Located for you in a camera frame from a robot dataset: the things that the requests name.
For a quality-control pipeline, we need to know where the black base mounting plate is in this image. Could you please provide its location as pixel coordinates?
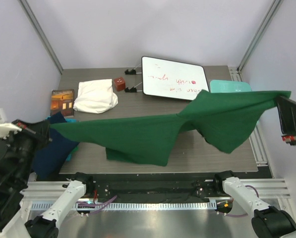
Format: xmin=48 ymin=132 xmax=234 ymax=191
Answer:
xmin=93 ymin=173 xmax=227 ymax=204

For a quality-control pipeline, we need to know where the navy blue t-shirt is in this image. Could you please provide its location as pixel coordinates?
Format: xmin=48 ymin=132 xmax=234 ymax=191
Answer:
xmin=32 ymin=111 xmax=79 ymax=179

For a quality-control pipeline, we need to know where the red brown cube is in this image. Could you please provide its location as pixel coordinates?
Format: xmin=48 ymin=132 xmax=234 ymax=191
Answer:
xmin=113 ymin=77 xmax=126 ymax=92

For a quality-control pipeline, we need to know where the teal t-shirt under pile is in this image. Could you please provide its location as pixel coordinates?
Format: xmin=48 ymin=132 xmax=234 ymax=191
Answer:
xmin=65 ymin=118 xmax=79 ymax=162

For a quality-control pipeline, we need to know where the teal plastic cutting board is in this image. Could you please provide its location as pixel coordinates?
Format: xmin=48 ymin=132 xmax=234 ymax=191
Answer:
xmin=210 ymin=80 xmax=252 ymax=93

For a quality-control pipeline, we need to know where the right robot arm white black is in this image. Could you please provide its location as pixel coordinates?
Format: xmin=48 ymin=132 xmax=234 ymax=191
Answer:
xmin=213 ymin=96 xmax=296 ymax=238

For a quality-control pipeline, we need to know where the white whiteboard with black frame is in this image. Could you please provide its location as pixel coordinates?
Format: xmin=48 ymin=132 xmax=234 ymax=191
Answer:
xmin=141 ymin=56 xmax=209 ymax=100

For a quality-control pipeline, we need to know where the whiteboard black stand foot near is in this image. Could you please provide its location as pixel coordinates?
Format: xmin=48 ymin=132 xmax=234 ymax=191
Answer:
xmin=124 ymin=83 xmax=143 ymax=93

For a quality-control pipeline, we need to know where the green t-shirt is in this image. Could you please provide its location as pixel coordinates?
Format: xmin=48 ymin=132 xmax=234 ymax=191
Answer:
xmin=52 ymin=90 xmax=291 ymax=167

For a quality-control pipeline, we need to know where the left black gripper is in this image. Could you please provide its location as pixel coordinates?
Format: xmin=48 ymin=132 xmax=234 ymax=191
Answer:
xmin=1 ymin=116 xmax=53 ymax=183

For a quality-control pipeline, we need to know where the brown paperback book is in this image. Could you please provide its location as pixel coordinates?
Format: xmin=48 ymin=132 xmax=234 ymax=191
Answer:
xmin=50 ymin=89 xmax=74 ymax=117

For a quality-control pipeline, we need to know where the white folded t-shirt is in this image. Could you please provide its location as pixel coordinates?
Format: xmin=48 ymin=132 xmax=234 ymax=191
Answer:
xmin=73 ymin=79 xmax=118 ymax=114

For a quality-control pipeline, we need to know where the whiteboard black stand foot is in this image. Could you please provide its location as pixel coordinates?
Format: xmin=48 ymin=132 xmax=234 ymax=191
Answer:
xmin=124 ymin=83 xmax=143 ymax=93
xmin=124 ymin=65 xmax=142 ymax=75

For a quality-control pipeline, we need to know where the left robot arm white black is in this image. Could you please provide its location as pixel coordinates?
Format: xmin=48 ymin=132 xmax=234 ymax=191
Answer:
xmin=0 ymin=120 xmax=95 ymax=238

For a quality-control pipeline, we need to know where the perforated metal rail strip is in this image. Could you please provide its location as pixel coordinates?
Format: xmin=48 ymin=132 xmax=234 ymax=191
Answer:
xmin=31 ymin=201 xmax=217 ymax=211

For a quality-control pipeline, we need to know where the whiteboard black stand foot far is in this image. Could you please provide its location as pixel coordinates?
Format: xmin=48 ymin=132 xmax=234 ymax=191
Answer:
xmin=124 ymin=65 xmax=142 ymax=75

